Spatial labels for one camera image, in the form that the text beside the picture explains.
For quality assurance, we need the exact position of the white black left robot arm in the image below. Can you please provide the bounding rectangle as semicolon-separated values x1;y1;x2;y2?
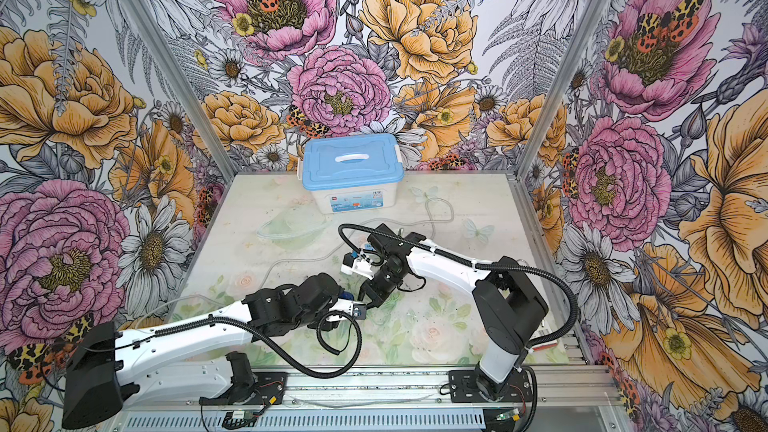
62;273;367;429

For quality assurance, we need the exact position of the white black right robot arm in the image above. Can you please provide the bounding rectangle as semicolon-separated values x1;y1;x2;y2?
345;225;548;402

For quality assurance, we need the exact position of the white blue-lid storage box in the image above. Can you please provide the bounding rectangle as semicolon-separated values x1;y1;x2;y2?
297;133;405;214

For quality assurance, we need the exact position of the red white small packet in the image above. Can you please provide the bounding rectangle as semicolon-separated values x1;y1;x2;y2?
528;325;559;351

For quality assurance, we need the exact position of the black left corrugated cable conduit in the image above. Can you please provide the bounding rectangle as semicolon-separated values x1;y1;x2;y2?
152;305;364;380

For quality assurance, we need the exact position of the black corrugated cable conduit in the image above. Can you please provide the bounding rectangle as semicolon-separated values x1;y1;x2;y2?
152;305;364;380
337;223;580;349

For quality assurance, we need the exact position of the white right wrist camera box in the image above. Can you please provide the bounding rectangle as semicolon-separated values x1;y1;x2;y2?
340;252;374;280

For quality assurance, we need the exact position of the white power strip cable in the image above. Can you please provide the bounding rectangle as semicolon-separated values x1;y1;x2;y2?
257;196;455;283

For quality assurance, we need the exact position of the black right corrugated cable conduit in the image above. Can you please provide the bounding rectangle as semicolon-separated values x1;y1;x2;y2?
337;223;580;349

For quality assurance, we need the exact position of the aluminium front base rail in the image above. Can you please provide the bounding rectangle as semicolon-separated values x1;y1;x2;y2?
98;362;632;431

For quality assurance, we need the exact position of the aluminium corner frame post right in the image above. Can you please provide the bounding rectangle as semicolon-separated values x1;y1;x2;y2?
516;0;611;180

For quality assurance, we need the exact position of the aluminium corner frame post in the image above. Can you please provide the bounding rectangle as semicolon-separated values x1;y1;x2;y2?
121;0;238;184
516;0;611;180

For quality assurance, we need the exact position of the aluminium corner frame post left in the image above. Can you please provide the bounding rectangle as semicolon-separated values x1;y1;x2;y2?
121;0;238;184

